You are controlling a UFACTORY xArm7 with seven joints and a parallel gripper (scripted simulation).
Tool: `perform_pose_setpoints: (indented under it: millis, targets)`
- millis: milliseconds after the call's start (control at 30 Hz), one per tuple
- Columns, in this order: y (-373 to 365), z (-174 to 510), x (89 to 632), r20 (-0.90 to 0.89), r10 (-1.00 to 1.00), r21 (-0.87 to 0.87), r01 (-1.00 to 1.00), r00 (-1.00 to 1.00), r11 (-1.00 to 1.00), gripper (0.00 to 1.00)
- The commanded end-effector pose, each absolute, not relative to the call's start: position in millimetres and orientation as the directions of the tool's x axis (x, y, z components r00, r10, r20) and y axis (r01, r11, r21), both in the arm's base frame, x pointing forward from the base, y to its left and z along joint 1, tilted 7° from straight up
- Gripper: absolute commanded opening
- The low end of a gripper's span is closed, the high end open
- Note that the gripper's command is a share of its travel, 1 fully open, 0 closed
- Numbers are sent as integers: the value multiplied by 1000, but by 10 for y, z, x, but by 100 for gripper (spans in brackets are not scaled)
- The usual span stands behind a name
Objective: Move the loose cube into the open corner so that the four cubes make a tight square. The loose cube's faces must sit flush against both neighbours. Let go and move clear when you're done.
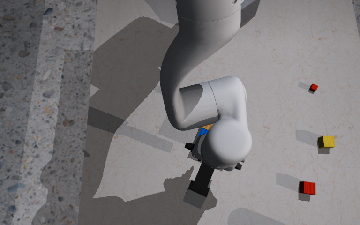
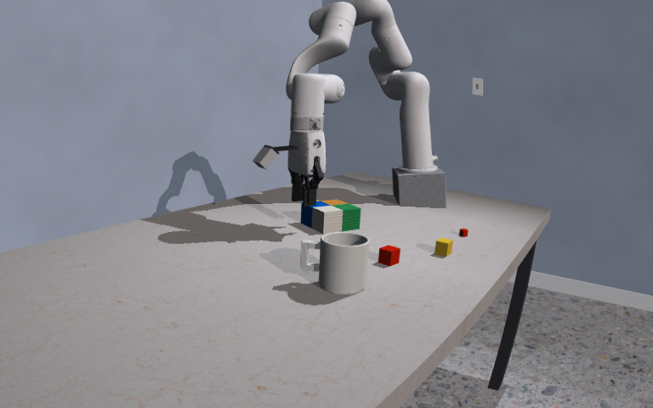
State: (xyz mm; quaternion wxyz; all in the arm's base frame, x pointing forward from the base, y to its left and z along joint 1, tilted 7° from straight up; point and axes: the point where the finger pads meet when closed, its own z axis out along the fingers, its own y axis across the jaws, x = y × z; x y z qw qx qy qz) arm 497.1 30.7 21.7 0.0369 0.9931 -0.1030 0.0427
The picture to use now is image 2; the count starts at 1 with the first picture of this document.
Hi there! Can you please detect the grey mug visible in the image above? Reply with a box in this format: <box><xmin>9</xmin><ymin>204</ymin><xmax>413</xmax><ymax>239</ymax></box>
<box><xmin>301</xmin><ymin>232</ymin><xmax>370</xmax><ymax>294</ymax></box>

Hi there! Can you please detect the green cube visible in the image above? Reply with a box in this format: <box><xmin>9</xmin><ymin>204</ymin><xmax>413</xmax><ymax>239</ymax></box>
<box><xmin>332</xmin><ymin>204</ymin><xmax>361</xmax><ymax>231</ymax></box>

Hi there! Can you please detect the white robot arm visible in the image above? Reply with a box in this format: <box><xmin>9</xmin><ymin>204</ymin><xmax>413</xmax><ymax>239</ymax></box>
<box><xmin>286</xmin><ymin>0</ymin><xmax>438</xmax><ymax>173</ymax></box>

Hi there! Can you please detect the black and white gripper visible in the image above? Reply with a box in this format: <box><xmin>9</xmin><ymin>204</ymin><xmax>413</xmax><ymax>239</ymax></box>
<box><xmin>288</xmin><ymin>128</ymin><xmax>326</xmax><ymax>207</ymax></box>

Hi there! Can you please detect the blue cube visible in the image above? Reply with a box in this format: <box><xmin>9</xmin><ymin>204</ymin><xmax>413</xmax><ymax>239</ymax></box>
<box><xmin>301</xmin><ymin>201</ymin><xmax>330</xmax><ymax>229</ymax></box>

